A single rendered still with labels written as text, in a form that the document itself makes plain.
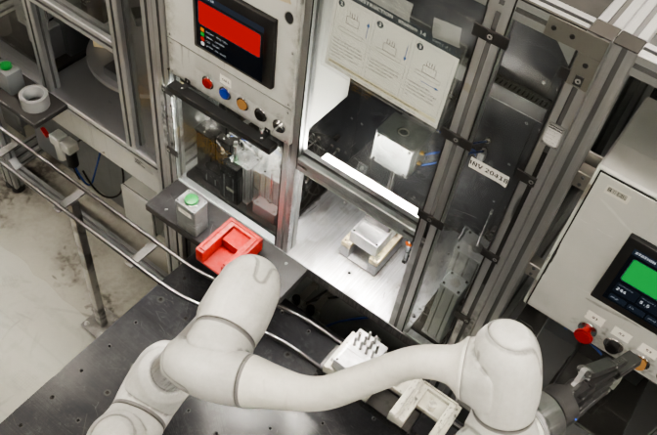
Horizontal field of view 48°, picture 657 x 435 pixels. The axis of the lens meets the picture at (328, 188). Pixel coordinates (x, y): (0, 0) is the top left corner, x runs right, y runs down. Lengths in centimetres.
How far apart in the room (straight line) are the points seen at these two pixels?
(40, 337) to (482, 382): 232
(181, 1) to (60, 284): 175
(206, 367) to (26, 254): 213
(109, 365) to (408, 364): 127
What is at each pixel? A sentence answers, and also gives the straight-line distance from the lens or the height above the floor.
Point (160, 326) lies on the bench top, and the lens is 238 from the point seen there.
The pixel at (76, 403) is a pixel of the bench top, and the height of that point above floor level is 68.
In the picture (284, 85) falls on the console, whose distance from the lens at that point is 178.
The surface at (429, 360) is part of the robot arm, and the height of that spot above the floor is 167.
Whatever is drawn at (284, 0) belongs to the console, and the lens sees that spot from 164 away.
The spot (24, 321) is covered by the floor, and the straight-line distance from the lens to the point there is 328.
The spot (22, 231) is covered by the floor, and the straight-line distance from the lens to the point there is 356.
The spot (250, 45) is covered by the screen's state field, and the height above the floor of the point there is 164.
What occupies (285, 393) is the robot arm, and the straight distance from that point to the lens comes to 139.
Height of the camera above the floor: 272
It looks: 49 degrees down
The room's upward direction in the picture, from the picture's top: 9 degrees clockwise
